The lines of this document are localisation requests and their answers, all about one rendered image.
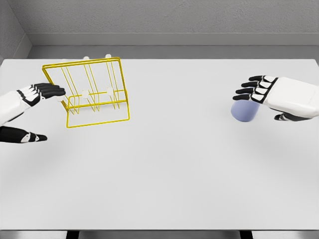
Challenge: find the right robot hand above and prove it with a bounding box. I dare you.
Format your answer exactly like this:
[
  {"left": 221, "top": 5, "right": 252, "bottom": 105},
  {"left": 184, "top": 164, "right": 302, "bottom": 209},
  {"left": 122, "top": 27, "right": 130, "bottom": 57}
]
[{"left": 232, "top": 75, "right": 319, "bottom": 122}]

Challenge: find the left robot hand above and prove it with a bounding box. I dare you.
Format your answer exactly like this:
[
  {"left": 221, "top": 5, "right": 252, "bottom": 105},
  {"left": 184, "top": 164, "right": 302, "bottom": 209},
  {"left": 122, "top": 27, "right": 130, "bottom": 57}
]
[{"left": 0, "top": 83, "right": 66, "bottom": 144}]

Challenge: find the light blue cup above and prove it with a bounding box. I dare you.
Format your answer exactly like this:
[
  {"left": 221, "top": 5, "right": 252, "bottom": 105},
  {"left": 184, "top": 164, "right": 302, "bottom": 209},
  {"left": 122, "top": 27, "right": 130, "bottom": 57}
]
[{"left": 230, "top": 99, "right": 261, "bottom": 123}]

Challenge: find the yellow wire cup holder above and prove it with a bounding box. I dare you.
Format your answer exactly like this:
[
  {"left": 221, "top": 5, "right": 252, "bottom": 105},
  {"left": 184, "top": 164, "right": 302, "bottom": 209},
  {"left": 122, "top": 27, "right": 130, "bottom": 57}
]
[{"left": 41, "top": 54, "right": 131, "bottom": 129}]

